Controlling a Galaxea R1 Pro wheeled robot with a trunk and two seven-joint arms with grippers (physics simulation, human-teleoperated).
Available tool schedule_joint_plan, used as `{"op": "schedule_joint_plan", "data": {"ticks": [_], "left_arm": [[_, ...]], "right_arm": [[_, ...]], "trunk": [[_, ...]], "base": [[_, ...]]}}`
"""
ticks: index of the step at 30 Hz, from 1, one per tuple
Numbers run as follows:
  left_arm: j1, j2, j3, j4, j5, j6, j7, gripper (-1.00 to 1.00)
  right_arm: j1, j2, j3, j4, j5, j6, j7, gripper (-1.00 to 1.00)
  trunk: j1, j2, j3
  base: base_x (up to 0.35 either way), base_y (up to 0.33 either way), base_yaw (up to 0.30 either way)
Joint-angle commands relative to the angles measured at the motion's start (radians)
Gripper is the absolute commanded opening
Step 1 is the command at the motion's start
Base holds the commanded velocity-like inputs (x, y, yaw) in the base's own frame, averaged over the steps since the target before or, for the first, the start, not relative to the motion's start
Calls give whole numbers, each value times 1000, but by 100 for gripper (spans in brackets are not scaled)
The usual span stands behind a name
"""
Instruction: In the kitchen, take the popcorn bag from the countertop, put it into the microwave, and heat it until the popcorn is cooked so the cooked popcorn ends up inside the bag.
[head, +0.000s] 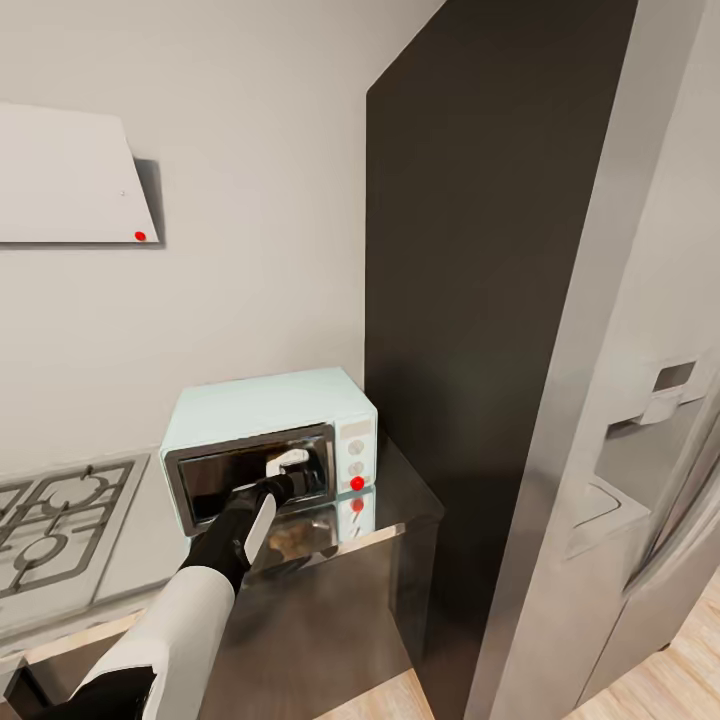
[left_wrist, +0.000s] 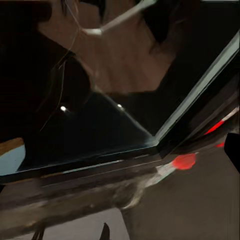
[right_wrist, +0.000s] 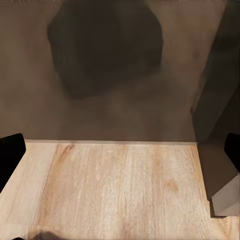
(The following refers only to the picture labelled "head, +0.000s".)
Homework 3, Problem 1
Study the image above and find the microwave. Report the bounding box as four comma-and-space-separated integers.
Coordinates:
159, 367, 378, 537

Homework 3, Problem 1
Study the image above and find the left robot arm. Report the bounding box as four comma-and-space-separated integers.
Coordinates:
24, 449, 317, 720

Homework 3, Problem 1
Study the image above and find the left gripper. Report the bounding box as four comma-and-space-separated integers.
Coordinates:
264, 470, 317, 505

